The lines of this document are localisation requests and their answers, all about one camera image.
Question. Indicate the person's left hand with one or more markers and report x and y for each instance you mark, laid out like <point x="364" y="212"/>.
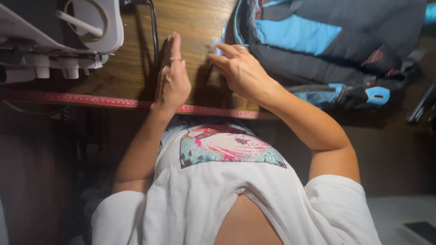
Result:
<point x="172" y="85"/>

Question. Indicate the person's right hand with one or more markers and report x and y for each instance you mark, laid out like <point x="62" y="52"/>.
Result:
<point x="243" y="76"/>

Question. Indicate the person's left fingers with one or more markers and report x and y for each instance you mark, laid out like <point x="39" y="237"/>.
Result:
<point x="174" y="49"/>

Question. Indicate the person's right fingers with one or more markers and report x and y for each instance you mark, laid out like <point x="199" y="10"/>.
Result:
<point x="226" y="56"/>

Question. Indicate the light blue fabric strip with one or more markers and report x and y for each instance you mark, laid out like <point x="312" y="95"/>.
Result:
<point x="219" y="42"/>

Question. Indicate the yellow object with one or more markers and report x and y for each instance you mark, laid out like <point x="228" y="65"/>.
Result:
<point x="243" y="103"/>

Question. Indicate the red measuring tape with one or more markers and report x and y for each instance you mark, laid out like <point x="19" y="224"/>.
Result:
<point x="102" y="100"/>

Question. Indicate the black and blue backpack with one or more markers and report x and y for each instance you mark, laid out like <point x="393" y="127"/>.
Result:
<point x="323" y="44"/>

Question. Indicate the white sewing machine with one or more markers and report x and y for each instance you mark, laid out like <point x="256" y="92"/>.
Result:
<point x="51" y="37"/>

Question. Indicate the white printed t-shirt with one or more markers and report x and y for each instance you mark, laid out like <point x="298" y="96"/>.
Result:
<point x="204" y="197"/>

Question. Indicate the dark metal object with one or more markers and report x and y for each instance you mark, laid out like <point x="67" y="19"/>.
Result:
<point x="422" y="103"/>

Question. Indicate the dark floor mat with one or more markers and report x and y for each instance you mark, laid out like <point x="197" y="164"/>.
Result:
<point x="421" y="230"/>

